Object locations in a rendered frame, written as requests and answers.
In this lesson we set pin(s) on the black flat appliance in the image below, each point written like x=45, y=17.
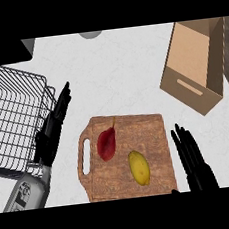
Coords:
x=3, y=52

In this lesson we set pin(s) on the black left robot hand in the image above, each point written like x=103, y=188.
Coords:
x=52, y=124

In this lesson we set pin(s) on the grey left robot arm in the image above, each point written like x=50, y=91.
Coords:
x=28, y=192

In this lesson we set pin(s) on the brown wooden cutting board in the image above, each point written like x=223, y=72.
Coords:
x=128, y=158

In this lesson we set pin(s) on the yellow lemon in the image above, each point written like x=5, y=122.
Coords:
x=139, y=168

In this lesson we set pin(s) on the brown cardboard box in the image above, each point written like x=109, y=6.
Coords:
x=195, y=70

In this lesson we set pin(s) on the red chili pepper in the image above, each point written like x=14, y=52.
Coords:
x=107, y=144

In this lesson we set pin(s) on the grey round object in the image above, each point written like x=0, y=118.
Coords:
x=90, y=34

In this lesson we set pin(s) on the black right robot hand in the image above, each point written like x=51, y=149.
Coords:
x=192, y=158

